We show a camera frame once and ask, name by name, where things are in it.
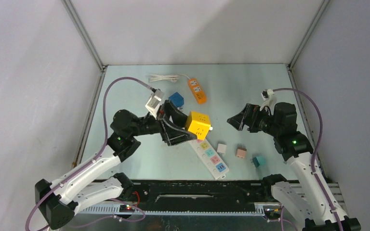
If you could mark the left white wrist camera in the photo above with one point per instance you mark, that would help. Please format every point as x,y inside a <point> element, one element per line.
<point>154,102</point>

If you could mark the blue cube socket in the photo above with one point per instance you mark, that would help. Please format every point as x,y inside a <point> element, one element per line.
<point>177,100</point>

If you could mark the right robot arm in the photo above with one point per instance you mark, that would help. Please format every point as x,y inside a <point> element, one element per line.
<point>319,210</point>

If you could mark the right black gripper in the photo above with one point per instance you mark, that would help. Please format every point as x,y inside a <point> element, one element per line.
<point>249,118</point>

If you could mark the teal plug adapter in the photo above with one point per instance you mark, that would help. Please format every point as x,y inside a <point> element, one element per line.
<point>258,161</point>

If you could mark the white plug adapter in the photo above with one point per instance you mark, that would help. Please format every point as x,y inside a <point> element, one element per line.
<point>221,149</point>

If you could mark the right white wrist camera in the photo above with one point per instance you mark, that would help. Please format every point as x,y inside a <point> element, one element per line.
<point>268,98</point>

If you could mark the yellow cube socket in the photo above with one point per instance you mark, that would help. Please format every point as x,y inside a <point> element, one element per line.
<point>198,124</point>

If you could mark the white multicolour power strip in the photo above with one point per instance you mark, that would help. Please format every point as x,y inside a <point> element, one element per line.
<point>210,158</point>

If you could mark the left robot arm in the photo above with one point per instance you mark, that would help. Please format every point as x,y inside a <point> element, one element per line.
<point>60,200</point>

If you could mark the pink plug adapter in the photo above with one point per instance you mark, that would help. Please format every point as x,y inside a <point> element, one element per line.
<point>241,152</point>

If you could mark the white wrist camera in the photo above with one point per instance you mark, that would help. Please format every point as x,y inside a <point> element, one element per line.
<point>154,102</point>
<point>268,98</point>

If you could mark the orange power strip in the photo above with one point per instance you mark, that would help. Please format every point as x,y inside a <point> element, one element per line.
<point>197,91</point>

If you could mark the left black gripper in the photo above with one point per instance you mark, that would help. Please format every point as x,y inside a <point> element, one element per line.
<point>170,134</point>

